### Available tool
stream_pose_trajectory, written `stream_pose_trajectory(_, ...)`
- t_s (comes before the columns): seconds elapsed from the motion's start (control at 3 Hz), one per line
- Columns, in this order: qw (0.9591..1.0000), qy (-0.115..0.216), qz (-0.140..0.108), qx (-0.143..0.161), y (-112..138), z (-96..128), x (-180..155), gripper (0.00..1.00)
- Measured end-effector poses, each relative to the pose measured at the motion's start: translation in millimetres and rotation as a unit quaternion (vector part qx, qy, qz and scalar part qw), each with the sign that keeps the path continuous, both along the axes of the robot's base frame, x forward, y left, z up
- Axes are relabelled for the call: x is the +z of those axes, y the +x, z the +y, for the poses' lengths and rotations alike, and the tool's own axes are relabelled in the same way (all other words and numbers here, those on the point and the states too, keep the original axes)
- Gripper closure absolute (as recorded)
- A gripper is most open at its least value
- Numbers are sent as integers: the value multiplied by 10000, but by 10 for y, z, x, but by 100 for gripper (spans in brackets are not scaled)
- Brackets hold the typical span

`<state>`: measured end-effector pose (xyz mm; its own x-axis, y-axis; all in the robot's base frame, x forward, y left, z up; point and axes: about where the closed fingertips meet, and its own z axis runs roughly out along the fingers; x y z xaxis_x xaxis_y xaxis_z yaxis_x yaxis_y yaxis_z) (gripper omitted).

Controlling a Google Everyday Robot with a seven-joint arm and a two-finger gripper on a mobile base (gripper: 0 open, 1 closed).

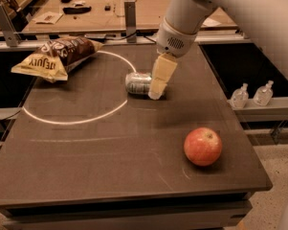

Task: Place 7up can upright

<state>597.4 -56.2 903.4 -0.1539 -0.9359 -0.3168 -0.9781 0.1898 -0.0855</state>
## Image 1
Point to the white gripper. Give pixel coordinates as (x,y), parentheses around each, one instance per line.
(172,42)

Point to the silver green 7up can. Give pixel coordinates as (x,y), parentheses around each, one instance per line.
(138,83)

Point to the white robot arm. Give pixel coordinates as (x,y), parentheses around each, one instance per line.
(265,22)

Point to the white paper sheet small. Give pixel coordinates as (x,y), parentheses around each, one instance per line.
(209,22)

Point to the small black block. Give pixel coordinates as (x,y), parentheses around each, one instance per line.
(107,8)

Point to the clear sanitizer bottle left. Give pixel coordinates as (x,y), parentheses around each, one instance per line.
(240,97)

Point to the clear sanitizer bottle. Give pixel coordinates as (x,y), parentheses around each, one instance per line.
(240,97)
(264,94)

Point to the red apple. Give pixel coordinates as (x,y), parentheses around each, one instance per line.
(203,146)

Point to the black remote on bench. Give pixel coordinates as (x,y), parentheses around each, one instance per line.
(76,10)

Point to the wooden workbench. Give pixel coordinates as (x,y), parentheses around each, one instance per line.
(149,14)

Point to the clear sanitizer bottle right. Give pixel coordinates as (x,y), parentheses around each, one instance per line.
(264,94)

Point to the brown yellow chip bag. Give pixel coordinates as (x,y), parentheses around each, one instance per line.
(56,58)

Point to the small card on bench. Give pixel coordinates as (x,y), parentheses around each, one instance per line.
(48,18)

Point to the middle metal bracket post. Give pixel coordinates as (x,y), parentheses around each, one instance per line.
(130,21)

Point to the metal bracket post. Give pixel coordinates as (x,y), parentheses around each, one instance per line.
(130,21)
(11,36)

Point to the left metal bracket post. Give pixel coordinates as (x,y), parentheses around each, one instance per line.
(11,36)

